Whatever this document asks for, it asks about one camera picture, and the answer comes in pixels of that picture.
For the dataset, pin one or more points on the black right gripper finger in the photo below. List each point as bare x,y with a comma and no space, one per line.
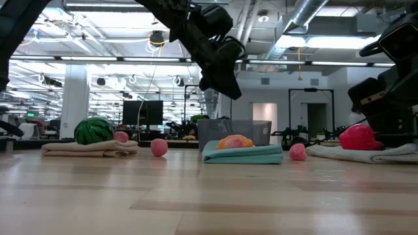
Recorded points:
377,120
392,129

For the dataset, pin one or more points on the red bell pepper toy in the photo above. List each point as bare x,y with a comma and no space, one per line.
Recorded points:
357,137

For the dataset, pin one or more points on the orange fruit toy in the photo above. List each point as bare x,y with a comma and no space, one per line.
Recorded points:
249,143

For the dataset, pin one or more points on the small pink peach toy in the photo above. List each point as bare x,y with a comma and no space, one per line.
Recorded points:
121,136

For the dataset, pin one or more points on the green striped watermelon toy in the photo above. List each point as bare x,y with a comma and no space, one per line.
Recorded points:
93,130

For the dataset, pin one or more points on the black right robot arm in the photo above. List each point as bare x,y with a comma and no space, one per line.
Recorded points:
408,98

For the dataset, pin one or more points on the clear grey tupperware container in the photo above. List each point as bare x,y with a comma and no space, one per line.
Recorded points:
254,130

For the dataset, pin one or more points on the black round ceiling device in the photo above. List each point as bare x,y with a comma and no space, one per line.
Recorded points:
157,38

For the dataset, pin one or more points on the blue tray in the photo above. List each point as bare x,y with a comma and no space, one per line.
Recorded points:
241,156

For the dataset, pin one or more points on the black background monitor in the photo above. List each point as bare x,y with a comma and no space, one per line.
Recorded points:
130,112

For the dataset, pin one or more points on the white pillar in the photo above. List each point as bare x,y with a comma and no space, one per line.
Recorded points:
75,98

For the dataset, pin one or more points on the clear left tray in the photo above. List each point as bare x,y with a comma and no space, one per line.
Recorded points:
88,148

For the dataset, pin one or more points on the black background rig frame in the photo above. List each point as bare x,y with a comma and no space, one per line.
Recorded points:
196,85
310,89

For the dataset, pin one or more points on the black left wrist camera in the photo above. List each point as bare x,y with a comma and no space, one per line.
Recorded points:
217,19

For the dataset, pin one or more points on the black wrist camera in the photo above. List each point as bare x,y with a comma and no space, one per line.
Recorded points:
217,19
400,40

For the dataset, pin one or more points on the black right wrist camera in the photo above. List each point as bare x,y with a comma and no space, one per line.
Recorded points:
400,40

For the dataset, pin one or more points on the black aluminium table frame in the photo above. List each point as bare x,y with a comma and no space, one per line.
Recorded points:
170,144

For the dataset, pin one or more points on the silver ventilation duct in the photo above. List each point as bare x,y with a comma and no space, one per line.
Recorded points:
307,11

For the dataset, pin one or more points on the long ceiling light rail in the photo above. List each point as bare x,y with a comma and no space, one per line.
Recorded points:
98,58

